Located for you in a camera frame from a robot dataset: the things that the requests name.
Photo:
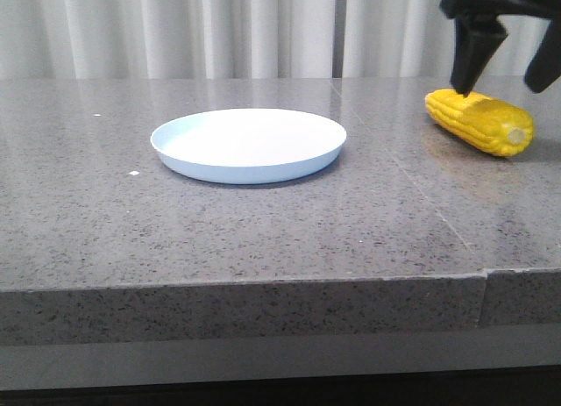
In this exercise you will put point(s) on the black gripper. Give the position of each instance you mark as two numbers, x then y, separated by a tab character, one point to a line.
477	38

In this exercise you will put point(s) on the yellow corn cob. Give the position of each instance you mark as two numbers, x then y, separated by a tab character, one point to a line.
488	124

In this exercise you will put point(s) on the light blue plate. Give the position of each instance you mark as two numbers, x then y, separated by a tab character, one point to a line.
249	146

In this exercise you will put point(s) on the white pleated curtain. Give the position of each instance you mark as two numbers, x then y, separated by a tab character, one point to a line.
209	39

